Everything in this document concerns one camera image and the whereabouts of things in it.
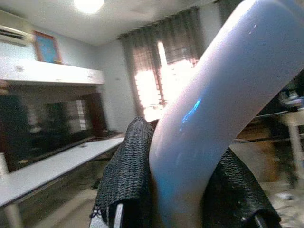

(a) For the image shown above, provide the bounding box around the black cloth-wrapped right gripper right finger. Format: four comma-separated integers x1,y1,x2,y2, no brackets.
201,146,282,228

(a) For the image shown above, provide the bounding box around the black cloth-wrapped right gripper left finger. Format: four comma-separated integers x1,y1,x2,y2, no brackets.
89,116,155,228

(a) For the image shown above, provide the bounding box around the white broom handle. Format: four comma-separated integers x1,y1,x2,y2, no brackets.
149,0,304,228

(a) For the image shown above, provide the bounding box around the long white console table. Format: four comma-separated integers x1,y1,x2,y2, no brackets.
0,136,126,228

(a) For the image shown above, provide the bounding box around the white table with clutter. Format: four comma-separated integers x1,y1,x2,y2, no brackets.
234,71,304,188

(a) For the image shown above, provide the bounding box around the black flat television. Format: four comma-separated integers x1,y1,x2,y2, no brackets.
0,92,107,173

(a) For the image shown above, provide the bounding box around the dark grey window curtain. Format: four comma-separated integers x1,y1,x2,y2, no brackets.
117,6,205,119

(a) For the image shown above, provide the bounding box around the framed blue picture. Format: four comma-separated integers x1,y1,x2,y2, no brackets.
33,30,63,64

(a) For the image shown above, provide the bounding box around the white ceiling lamp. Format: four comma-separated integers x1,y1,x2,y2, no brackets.
73,0,105,14

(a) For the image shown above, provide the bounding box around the white wall cabinet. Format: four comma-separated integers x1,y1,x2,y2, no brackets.
0,56,105,85

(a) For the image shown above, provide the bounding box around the white wall air conditioner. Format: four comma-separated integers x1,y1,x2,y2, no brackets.
0,23,33,47

